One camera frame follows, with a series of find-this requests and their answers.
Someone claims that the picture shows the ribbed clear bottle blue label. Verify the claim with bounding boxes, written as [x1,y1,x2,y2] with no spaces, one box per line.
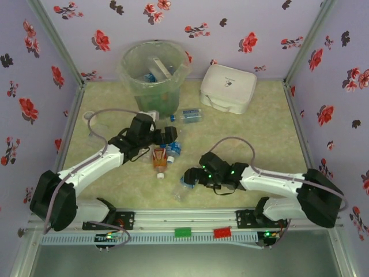
[172,175,199,202]

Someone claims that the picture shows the soda water bottle blue cap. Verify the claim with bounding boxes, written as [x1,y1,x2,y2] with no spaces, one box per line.
[169,108,206,124]

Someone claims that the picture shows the green mesh waste bin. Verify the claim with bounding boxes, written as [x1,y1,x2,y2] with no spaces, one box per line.
[116,41,193,119]

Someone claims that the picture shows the clear plastic bin liner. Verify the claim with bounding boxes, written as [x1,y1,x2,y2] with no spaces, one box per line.
[116,40,193,98]

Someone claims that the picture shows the Pepsi label clear bottle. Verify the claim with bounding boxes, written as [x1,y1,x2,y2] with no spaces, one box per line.
[161,140,183,164]

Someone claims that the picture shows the red label tea bottle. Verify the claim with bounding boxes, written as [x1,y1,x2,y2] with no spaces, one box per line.
[152,146,170,180]

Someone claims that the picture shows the black mounting plate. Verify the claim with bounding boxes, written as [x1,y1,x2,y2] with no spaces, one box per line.
[235,209,289,229]
[114,211,135,231]

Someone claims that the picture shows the green plastic block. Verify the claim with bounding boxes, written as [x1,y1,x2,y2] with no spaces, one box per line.
[174,227,193,238]

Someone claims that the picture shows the red plastic block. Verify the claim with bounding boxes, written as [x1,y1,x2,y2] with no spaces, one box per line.
[213,227,233,239]

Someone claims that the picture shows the white zippered case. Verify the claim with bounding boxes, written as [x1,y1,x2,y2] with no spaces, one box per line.
[199,63,258,115]

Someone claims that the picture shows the small circuit board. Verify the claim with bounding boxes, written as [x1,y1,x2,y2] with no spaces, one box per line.
[95,230,122,242]
[263,229,283,241]

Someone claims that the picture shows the grey metal panel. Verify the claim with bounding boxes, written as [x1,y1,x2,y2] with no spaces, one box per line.
[34,244,341,277]

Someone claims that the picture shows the grey left arm cable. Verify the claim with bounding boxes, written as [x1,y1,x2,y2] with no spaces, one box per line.
[43,108,145,234]

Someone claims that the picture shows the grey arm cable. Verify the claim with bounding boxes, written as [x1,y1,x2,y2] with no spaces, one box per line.
[207,136,348,250]
[43,108,145,234]

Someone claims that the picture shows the grey right arm cable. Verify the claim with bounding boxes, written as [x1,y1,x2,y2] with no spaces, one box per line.
[207,136,348,250]

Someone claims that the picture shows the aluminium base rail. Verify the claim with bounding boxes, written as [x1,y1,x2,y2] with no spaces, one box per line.
[28,208,344,231]

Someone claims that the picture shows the white slotted cable duct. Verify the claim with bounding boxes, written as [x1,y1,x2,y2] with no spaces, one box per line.
[40,230,259,246]

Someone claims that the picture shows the aluminium side rail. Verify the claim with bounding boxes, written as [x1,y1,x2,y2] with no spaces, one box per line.
[43,82,86,211]
[283,81,329,208]

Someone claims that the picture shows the aluminium corner post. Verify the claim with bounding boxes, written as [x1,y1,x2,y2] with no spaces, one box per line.
[27,0,86,85]
[284,0,340,86]

